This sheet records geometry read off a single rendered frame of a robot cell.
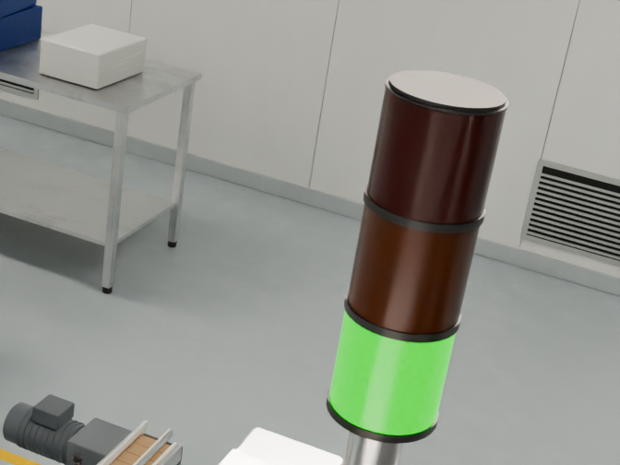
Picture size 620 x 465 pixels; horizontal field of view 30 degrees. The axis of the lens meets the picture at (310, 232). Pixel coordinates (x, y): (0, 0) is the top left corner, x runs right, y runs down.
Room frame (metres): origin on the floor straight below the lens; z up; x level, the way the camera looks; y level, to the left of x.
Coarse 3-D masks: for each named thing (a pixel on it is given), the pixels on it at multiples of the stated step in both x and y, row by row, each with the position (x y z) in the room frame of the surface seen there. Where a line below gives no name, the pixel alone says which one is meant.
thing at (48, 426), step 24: (24, 408) 2.26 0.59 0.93; (48, 408) 2.22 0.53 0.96; (72, 408) 2.25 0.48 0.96; (24, 432) 2.21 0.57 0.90; (48, 432) 2.20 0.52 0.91; (72, 432) 2.21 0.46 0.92; (96, 432) 2.21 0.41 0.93; (120, 432) 2.23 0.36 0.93; (48, 456) 2.20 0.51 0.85; (72, 456) 2.16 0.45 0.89; (96, 456) 2.14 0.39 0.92
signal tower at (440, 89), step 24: (408, 72) 0.46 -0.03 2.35; (432, 72) 0.47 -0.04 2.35; (408, 96) 0.43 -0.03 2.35; (432, 96) 0.43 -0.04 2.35; (456, 96) 0.44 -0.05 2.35; (480, 96) 0.44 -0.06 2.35; (504, 96) 0.45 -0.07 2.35; (384, 216) 0.43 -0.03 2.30; (384, 336) 0.42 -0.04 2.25; (408, 336) 0.42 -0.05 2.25; (432, 336) 0.42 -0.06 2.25; (360, 432) 0.42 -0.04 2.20; (432, 432) 0.44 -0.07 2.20; (360, 456) 0.44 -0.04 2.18; (384, 456) 0.44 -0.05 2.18
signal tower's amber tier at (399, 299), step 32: (384, 224) 0.43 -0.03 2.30; (384, 256) 0.43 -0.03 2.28; (416, 256) 0.42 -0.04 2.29; (448, 256) 0.43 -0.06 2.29; (352, 288) 0.44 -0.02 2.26; (384, 288) 0.43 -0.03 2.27; (416, 288) 0.42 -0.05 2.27; (448, 288) 0.43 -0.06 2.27; (384, 320) 0.42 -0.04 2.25; (416, 320) 0.42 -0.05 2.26; (448, 320) 0.43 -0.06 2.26
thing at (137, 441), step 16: (128, 448) 2.17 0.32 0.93; (144, 448) 2.18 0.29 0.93; (160, 448) 2.19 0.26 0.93; (176, 448) 2.19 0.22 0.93; (80, 464) 2.03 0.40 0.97; (112, 464) 2.10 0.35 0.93; (128, 464) 2.11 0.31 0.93; (144, 464) 2.12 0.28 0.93; (160, 464) 2.12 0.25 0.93; (176, 464) 2.20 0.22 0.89
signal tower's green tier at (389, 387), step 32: (352, 320) 0.43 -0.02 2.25; (352, 352) 0.43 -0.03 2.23; (384, 352) 0.42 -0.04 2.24; (416, 352) 0.42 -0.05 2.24; (448, 352) 0.44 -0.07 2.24; (352, 384) 0.43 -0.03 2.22; (384, 384) 0.42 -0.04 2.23; (416, 384) 0.42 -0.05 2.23; (352, 416) 0.43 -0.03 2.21; (384, 416) 0.42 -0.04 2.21; (416, 416) 0.43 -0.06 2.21
